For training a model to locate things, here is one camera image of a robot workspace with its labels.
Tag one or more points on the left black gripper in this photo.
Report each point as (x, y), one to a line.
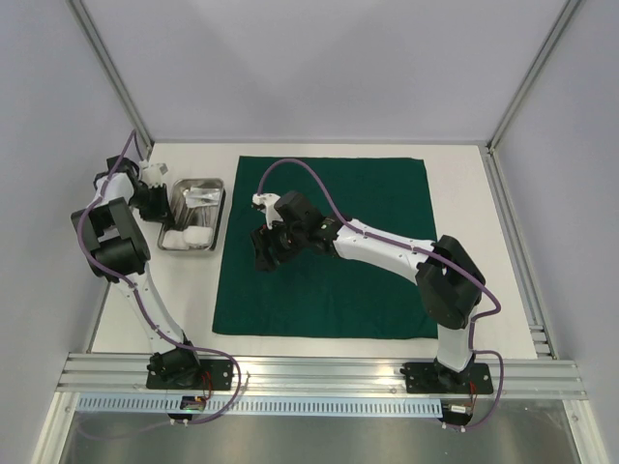
(163, 212)

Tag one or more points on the green surgical drape cloth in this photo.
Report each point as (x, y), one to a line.
(322, 296)

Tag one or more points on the clear sterile packet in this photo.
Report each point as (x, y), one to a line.
(202, 197)

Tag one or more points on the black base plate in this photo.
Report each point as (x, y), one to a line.
(214, 374)
(434, 378)

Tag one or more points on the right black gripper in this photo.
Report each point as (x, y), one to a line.
(270, 246)

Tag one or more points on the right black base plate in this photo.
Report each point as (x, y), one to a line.
(434, 378)

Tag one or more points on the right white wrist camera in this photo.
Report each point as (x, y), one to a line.
(266, 202)

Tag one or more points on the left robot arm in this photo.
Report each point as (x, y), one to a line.
(116, 250)

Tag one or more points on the aluminium front rail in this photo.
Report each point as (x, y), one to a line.
(318, 377)

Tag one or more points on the stainless steel instrument tray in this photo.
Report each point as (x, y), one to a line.
(210, 216)

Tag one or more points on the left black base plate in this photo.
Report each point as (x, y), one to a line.
(214, 374)

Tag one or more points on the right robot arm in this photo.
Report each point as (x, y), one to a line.
(447, 279)

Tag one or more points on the white gauze pad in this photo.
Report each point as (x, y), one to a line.
(198, 237)
(173, 240)

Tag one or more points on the slotted cable duct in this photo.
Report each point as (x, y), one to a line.
(262, 405)

